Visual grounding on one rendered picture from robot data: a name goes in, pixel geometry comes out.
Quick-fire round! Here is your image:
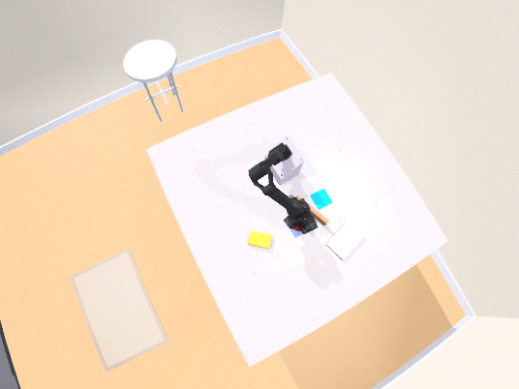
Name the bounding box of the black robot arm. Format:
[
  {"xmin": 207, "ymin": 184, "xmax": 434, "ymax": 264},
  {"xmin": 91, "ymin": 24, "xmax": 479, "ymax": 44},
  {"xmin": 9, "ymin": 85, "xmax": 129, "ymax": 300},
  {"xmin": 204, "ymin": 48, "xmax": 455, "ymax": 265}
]
[{"xmin": 248, "ymin": 142, "xmax": 318, "ymax": 232}]

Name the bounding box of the yellow block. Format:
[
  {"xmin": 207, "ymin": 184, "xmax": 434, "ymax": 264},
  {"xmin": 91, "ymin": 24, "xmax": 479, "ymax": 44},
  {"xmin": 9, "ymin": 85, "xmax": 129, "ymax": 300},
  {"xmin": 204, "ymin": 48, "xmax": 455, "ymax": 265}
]
[{"xmin": 248, "ymin": 230, "xmax": 272, "ymax": 250}]

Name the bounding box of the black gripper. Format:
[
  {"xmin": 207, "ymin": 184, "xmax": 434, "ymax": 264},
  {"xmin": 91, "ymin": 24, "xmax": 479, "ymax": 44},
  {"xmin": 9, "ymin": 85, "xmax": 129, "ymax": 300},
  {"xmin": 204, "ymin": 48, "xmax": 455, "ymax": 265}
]
[{"xmin": 292, "ymin": 197, "xmax": 309, "ymax": 235}]

